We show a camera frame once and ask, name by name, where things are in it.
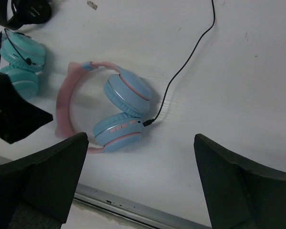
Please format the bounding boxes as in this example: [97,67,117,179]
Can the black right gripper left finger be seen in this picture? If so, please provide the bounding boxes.
[0,133,88,229]

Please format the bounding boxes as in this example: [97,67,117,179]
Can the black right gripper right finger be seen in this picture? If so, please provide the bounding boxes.
[194,134,286,229]

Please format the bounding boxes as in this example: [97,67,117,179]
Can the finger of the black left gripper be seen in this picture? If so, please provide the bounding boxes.
[0,73,53,144]

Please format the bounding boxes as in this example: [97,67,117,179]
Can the pink and blue cat headphones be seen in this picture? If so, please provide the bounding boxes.
[55,62,152,154]

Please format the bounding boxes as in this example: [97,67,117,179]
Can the thin black headphone cable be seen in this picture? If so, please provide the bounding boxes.
[142,0,215,127]

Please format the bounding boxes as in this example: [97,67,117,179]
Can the teal and white cat headphones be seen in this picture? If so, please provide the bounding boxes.
[0,29,46,100]

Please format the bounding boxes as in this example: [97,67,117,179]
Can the black headphones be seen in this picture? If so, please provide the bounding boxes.
[0,0,52,31]

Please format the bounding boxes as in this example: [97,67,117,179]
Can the aluminium table edge rail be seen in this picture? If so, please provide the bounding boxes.
[0,152,207,229]

